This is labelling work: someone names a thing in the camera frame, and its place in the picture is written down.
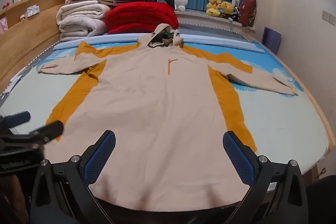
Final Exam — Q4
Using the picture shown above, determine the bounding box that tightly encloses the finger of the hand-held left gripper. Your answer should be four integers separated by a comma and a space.
29, 120, 65, 146
0, 111, 31, 130

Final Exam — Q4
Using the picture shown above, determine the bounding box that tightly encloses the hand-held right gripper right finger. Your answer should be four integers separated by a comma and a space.
223, 131, 309, 224

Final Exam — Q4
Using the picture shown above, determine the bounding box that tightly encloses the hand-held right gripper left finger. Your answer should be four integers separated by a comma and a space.
29, 130, 116, 224

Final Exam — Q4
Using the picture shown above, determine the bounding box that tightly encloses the beige and orange hooded coat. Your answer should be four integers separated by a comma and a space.
37, 23, 300, 212

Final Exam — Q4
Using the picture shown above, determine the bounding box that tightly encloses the person's left forearm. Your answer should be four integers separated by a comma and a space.
0, 174, 30, 224

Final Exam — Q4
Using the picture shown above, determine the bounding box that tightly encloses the light blue bed sheet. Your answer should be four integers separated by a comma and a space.
0, 30, 330, 174

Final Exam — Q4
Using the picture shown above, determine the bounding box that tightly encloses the wooden headboard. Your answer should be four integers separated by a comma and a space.
0, 0, 75, 93

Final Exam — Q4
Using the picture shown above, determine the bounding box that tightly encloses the white fluffy folded blanket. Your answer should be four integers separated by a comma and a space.
57, 4, 112, 42

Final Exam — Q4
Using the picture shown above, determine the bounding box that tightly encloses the white window ledge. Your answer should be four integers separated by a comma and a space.
175, 9, 256, 33

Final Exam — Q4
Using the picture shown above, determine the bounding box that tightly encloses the red folded quilt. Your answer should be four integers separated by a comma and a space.
105, 2, 179, 35

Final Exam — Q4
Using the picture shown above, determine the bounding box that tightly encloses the dark red cushion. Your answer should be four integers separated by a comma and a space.
238, 0, 257, 28

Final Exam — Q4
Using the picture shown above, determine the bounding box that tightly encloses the yellow plush toy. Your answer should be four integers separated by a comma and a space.
205, 0, 223, 17
220, 1, 236, 19

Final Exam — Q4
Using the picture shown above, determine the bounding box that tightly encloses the white plush toy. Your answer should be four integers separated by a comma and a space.
174, 0, 188, 11

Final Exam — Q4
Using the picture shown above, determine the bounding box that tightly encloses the wall switch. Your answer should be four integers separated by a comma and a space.
322, 10, 336, 25

